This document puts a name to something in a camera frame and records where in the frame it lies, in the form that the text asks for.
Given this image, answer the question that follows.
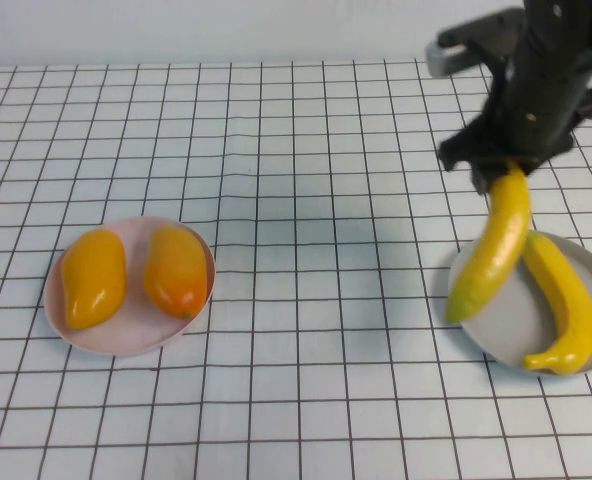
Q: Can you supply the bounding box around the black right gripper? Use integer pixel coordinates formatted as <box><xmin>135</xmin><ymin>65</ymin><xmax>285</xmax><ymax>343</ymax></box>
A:
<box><xmin>438</xmin><ymin>54</ymin><xmax>592</xmax><ymax>195</ymax></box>

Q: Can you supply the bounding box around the yellow banana green tip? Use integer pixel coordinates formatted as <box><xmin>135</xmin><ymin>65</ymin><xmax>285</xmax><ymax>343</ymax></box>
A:
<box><xmin>444</xmin><ymin>159</ymin><xmax>533</xmax><ymax>324</ymax></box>

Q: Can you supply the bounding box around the yellow banana with stem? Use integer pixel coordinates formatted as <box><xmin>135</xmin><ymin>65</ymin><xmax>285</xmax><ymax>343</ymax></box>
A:
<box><xmin>521</xmin><ymin>230</ymin><xmax>592</xmax><ymax>375</ymax></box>

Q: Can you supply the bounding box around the orange yellow mango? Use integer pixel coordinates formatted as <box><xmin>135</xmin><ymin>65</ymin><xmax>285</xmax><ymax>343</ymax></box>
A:
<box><xmin>59</xmin><ymin>228</ymin><xmax>128</xmax><ymax>331</ymax></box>
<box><xmin>142</xmin><ymin>225</ymin><xmax>210</xmax><ymax>320</ymax></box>

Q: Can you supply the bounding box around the grey round plate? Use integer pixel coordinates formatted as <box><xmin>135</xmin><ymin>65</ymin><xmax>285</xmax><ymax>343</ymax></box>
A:
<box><xmin>448</xmin><ymin>232</ymin><xmax>592</xmax><ymax>377</ymax></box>

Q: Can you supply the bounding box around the pink round plate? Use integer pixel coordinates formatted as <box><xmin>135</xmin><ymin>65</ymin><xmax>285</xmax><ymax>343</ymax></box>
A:
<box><xmin>44</xmin><ymin>215</ymin><xmax>217</xmax><ymax>357</ymax></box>

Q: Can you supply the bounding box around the white grid tablecloth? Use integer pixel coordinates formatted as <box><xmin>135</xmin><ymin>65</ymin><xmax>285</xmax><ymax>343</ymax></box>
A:
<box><xmin>0</xmin><ymin>58</ymin><xmax>592</xmax><ymax>480</ymax></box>

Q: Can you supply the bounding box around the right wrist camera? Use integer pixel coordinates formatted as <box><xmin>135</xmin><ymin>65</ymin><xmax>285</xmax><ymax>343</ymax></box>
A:
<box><xmin>424</xmin><ymin>9</ymin><xmax>523</xmax><ymax>77</ymax></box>

